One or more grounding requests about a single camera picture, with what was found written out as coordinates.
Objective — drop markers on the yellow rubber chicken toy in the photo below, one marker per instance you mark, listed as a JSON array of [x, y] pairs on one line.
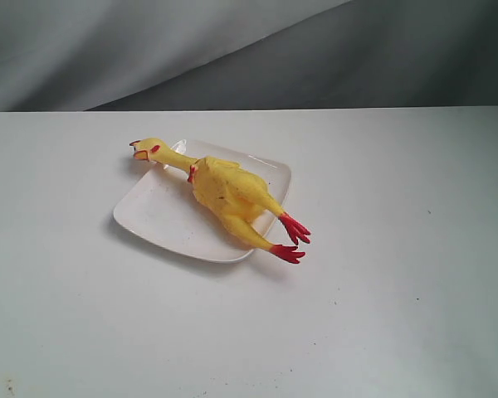
[[234, 195]]

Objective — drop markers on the white square plate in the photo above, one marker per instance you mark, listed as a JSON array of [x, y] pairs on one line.
[[161, 209]]

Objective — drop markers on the grey backdrop cloth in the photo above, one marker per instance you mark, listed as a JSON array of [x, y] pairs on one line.
[[227, 55]]

